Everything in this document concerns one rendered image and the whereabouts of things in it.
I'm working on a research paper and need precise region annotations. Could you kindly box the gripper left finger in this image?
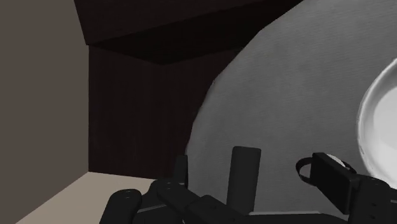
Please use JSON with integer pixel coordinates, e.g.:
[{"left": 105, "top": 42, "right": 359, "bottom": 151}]
[{"left": 99, "top": 146, "right": 261, "bottom": 224}]

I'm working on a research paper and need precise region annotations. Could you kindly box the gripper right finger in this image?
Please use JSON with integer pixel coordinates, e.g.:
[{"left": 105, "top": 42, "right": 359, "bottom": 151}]
[{"left": 310, "top": 152, "right": 397, "bottom": 224}]

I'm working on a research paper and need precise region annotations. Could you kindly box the black looped thing white top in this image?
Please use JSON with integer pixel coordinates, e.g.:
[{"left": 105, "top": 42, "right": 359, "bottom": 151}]
[{"left": 295, "top": 153, "right": 358, "bottom": 187}]

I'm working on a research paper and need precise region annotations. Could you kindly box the white plate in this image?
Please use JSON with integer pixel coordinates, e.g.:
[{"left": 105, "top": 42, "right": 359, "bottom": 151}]
[{"left": 356, "top": 57, "right": 397, "bottom": 190}]

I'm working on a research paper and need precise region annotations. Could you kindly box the dark wooden cabinet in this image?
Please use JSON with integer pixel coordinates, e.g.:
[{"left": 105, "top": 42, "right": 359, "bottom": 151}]
[{"left": 73, "top": 0, "right": 305, "bottom": 180}]

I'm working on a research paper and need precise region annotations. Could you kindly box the round grey table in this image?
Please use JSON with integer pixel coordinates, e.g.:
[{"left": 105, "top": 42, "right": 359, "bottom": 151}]
[{"left": 185, "top": 0, "right": 397, "bottom": 218}]

